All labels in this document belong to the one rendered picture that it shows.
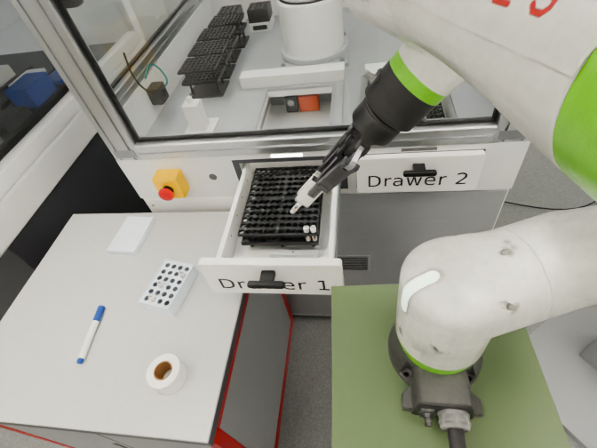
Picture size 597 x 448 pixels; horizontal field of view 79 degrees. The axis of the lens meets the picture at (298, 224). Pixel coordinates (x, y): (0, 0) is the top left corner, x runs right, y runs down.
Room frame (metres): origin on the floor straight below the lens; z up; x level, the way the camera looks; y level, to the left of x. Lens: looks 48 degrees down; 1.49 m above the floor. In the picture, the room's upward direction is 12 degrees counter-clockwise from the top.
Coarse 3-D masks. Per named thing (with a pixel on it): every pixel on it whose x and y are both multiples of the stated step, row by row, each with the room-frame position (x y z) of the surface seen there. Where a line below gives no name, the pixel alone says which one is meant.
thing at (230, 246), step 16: (320, 160) 0.74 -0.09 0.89; (256, 176) 0.79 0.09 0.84; (240, 192) 0.68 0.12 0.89; (336, 192) 0.60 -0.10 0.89; (240, 208) 0.65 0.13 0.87; (336, 208) 0.56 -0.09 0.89; (240, 224) 0.62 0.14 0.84; (336, 224) 0.52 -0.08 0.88; (224, 240) 0.53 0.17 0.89; (240, 240) 0.57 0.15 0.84; (320, 240) 0.52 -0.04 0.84; (336, 240) 0.48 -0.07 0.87; (224, 256) 0.50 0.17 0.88; (240, 256) 0.53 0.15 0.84; (256, 256) 0.52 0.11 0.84; (320, 256) 0.48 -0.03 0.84; (336, 256) 0.45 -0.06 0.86
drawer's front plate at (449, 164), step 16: (368, 160) 0.66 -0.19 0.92; (384, 160) 0.65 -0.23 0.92; (400, 160) 0.64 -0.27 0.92; (416, 160) 0.63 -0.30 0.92; (432, 160) 0.62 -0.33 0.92; (448, 160) 0.61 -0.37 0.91; (464, 160) 0.60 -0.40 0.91; (480, 160) 0.59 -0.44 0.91; (368, 176) 0.66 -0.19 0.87; (384, 176) 0.65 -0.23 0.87; (400, 176) 0.64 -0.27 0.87; (432, 176) 0.61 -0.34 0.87; (448, 176) 0.60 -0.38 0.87; (464, 176) 0.60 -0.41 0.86
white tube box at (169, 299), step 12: (168, 264) 0.59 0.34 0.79; (180, 264) 0.57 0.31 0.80; (156, 276) 0.55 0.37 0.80; (168, 276) 0.54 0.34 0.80; (180, 276) 0.54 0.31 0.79; (192, 276) 0.54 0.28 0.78; (156, 288) 0.52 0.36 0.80; (168, 288) 0.52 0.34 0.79; (180, 288) 0.50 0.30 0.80; (144, 300) 0.49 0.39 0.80; (156, 300) 0.48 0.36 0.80; (168, 300) 0.48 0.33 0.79; (180, 300) 0.49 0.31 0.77; (168, 312) 0.46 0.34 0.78
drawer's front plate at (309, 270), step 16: (208, 272) 0.45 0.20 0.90; (224, 272) 0.44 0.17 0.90; (240, 272) 0.43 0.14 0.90; (256, 272) 0.43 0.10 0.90; (288, 272) 0.41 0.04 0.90; (304, 272) 0.40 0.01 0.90; (320, 272) 0.39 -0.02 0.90; (336, 272) 0.38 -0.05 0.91; (224, 288) 0.45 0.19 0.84; (240, 288) 0.44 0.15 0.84; (304, 288) 0.40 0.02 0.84; (320, 288) 0.39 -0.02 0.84
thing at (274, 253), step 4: (272, 252) 0.51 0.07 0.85; (276, 252) 0.50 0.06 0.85; (280, 252) 0.50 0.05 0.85; (284, 252) 0.50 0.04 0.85; (288, 252) 0.50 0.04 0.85; (292, 252) 0.49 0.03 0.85; (296, 252) 0.49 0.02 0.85; (300, 252) 0.49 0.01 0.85; (304, 252) 0.49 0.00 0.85; (308, 252) 0.48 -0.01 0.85; (312, 252) 0.48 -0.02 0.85; (316, 252) 0.48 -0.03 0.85; (272, 256) 0.50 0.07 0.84; (276, 256) 0.50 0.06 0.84; (280, 256) 0.50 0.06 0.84; (284, 256) 0.49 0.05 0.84; (288, 256) 0.49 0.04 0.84; (292, 256) 0.49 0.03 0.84; (296, 256) 0.49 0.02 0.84; (300, 256) 0.48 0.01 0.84; (304, 256) 0.48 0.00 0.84; (308, 256) 0.48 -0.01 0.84; (312, 256) 0.48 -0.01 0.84; (316, 256) 0.47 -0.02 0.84
